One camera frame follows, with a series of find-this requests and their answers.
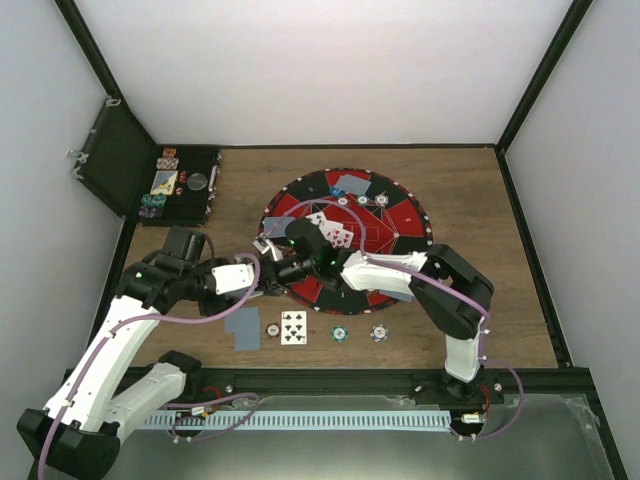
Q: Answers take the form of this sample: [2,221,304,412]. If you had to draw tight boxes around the clear round dealer button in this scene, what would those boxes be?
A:
[186,173,209,191]

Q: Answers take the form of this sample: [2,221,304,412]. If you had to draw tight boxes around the seven of clubs card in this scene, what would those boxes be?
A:
[280,311,307,346]

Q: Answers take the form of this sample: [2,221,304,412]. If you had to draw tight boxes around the teal chip stack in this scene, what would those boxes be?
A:
[331,326,348,342]

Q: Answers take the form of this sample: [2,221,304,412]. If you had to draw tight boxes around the purple chip stack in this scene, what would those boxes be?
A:
[370,324,389,343]

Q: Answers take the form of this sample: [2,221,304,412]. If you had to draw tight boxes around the light blue slotted cable duct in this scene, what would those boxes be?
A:
[141,410,451,433]

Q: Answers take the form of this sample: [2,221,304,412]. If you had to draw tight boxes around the blue cards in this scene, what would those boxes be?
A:
[379,290,413,303]

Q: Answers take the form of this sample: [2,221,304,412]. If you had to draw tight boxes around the chips in case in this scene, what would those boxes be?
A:
[138,147,180,219]

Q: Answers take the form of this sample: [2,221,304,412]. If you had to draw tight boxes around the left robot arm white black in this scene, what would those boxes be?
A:
[17,227,261,479]

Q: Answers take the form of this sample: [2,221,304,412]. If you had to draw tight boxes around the card deck in case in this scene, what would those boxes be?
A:
[150,170,178,196]

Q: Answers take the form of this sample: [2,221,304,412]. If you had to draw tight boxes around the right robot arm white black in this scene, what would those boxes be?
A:
[254,218,494,403]

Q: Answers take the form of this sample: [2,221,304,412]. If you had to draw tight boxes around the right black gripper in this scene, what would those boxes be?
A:
[254,253,319,295]

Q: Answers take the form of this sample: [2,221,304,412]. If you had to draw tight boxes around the round red black poker mat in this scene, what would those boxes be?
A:
[258,168,434,315]

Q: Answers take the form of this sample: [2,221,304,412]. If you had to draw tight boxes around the red hearts face up card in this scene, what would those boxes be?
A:
[320,220,354,248]

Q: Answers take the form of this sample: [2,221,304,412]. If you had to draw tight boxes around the black poker chip case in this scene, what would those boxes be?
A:
[69,98,222,226]

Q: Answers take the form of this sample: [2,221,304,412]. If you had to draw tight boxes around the dealt blue backed card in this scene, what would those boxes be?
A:
[225,316,245,335]

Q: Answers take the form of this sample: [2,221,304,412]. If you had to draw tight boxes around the nine of clubs card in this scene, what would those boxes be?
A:
[306,212,327,226]

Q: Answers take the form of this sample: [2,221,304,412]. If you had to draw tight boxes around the brown 100 chip stack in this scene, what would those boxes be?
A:
[266,323,281,338]

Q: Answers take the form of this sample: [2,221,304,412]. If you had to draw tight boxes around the purple cable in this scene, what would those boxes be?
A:
[264,199,525,444]
[37,252,274,480]

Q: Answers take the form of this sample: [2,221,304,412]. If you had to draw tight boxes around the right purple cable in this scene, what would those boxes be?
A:
[264,199,525,444]

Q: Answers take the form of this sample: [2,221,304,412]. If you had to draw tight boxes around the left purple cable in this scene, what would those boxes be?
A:
[37,252,274,480]

